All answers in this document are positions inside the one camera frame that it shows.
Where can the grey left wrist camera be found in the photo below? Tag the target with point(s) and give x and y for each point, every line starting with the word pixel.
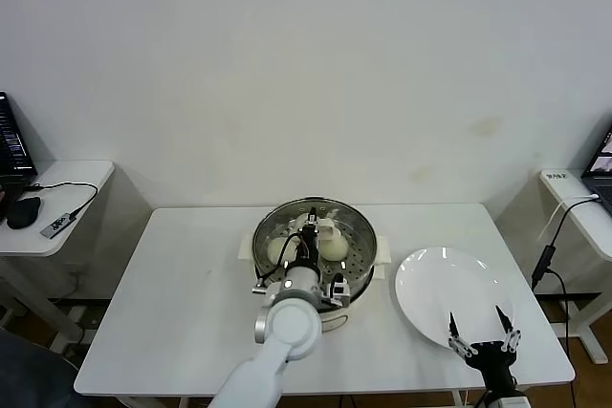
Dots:
pixel 338 289

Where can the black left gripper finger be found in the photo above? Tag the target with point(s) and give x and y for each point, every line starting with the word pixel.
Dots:
pixel 312 218

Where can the round glass pot lid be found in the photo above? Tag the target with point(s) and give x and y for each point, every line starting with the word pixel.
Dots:
pixel 330 230

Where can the perforated steel steamer basket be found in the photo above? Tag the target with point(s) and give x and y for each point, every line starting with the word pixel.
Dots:
pixel 362 284

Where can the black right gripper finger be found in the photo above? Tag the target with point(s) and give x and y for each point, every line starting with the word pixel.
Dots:
pixel 510 336
pixel 456 338

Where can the black laptop with text screen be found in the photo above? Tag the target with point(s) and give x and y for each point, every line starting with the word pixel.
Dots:
pixel 12 150

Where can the dark person clothing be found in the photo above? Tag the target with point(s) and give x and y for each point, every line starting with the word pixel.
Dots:
pixel 28 370

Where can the white printed label sticker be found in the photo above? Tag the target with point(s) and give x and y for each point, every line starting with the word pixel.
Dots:
pixel 554 176

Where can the round white plate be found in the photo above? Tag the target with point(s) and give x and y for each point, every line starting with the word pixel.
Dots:
pixel 430 284

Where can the silver usb hub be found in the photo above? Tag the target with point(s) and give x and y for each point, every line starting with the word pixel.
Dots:
pixel 56 227

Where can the grey laptop with picture screen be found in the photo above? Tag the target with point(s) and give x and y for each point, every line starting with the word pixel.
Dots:
pixel 600 174

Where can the black computer mouse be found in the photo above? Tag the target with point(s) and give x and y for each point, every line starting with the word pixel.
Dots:
pixel 23 213

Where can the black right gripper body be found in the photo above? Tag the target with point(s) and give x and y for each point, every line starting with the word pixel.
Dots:
pixel 492 358

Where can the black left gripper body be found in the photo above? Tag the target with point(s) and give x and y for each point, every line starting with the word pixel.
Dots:
pixel 309 248

